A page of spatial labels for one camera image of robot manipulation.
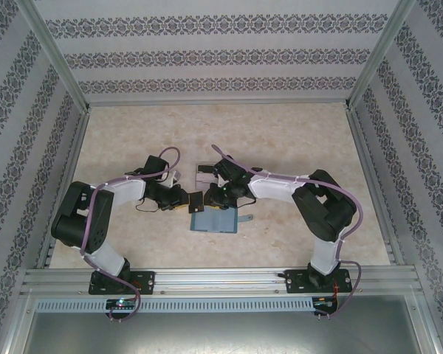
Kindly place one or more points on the clear plastic card stand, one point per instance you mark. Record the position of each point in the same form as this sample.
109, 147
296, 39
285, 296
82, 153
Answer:
196, 184

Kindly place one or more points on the teal card holder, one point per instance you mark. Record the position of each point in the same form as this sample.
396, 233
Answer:
206, 223

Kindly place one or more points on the pink blossom VIP card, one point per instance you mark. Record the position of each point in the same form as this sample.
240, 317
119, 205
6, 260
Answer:
206, 184

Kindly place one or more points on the black card with gold lines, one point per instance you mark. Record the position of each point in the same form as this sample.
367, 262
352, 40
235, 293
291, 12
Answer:
206, 169

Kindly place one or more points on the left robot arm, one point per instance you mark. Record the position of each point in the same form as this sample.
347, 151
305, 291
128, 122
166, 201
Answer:
127, 190

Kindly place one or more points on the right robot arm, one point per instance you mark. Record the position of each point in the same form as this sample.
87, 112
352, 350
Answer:
277, 186

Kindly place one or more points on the grey metal panel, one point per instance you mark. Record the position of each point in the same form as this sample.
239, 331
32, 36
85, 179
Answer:
221, 332

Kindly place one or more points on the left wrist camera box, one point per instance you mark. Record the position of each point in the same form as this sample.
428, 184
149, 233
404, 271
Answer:
174, 176

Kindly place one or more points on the aluminium mounting rail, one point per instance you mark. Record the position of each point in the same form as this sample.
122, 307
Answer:
221, 280

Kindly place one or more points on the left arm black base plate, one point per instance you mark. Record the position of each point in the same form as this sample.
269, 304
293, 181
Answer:
147, 282

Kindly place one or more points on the aluminium back rail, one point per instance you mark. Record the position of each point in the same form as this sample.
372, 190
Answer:
218, 103

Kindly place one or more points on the aluminium side rail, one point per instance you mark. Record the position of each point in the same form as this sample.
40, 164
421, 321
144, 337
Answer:
74, 147
362, 147

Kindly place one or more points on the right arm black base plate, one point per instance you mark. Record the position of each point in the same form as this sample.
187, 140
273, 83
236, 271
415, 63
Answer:
295, 282

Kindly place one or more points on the aluminium frame post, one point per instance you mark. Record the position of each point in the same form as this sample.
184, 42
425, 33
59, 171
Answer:
59, 62
380, 55

